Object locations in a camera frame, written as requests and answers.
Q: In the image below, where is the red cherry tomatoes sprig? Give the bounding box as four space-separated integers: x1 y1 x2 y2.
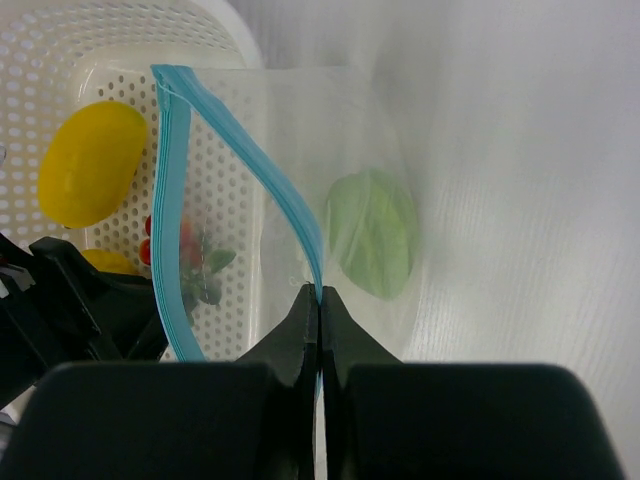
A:
137 214 237 326

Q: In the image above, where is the white perforated plastic basket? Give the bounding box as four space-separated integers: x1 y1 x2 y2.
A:
1 1 264 360

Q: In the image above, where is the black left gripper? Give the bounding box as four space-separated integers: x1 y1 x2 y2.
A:
1 236 168 407

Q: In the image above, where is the green toy pepper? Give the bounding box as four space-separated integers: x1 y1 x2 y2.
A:
325 168 420 300

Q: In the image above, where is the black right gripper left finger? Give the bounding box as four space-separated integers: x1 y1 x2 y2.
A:
1 285 319 479

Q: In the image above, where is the yellow toy pear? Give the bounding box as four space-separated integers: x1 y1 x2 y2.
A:
81 249 139 276

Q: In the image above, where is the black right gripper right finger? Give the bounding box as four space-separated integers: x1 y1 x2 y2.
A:
319 287 624 479

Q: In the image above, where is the clear teal-zipper zip bag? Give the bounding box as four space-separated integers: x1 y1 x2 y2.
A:
151 64 422 362

